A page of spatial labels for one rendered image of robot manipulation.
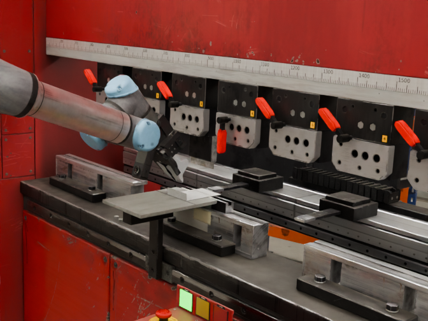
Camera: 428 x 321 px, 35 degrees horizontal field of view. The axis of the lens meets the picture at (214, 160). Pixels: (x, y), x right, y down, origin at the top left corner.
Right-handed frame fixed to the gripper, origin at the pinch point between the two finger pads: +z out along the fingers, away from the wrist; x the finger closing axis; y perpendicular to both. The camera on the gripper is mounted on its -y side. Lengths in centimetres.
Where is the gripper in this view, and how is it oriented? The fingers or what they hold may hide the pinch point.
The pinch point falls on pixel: (178, 181)
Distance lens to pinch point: 193.1
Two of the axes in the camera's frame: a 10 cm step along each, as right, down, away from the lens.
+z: 4.5, 6.8, 5.8
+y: 6.0, -7.1, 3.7
